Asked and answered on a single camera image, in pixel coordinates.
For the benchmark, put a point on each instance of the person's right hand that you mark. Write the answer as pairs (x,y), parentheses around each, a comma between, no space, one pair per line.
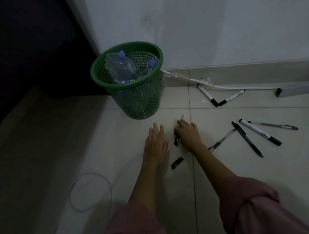
(190,138)

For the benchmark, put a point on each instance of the person's left hand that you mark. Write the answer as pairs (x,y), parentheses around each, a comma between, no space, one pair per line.
(154,147)

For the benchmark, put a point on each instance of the person's left fingers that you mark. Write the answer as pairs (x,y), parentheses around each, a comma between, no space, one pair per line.
(155,132)

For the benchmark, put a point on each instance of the person's right fingers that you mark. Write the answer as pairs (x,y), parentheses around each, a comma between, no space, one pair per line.
(184,127)

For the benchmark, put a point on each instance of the white marker with black cap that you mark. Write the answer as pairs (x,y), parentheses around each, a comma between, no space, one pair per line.
(231,97)
(207,95)
(177,141)
(259,132)

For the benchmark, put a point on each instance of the person's right forearm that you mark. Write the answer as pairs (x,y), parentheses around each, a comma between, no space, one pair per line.
(214,166)

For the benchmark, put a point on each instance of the person's left forearm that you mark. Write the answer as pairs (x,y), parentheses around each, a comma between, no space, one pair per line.
(148,183)

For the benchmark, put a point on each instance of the green plastic mesh waste basket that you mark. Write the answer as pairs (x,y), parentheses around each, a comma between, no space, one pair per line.
(141,98)

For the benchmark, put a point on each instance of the black marker cap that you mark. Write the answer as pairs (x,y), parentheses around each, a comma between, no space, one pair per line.
(177,163)

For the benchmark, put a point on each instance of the clear pen with black grip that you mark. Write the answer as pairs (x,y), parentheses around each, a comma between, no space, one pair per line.
(221,141)

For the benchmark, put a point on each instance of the clear plastic wrap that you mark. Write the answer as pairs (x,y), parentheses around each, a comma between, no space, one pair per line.
(206,80)

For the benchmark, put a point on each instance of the small clear plastic bottle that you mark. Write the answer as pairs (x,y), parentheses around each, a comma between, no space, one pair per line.
(146,71)

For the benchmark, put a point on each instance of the large clear plastic bottle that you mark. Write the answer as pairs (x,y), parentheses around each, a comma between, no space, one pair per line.
(119,67)

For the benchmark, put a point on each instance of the clear gel pen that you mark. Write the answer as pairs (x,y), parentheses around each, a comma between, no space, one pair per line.
(272,125)

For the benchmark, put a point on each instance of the pink left sleeve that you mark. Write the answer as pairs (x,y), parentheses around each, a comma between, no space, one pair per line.
(135,220)

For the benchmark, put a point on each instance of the pink sleeve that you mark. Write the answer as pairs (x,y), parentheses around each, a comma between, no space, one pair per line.
(258,207)
(135,220)

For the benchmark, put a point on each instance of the pink right sleeve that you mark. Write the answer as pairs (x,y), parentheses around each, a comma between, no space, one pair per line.
(258,207)

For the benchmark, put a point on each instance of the grey metal box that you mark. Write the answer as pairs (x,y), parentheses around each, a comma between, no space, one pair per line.
(293,89)

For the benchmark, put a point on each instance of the dark door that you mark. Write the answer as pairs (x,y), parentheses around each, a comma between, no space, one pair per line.
(36,48)

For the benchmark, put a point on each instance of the white tube along wall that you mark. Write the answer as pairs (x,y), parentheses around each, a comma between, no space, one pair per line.
(229,87)

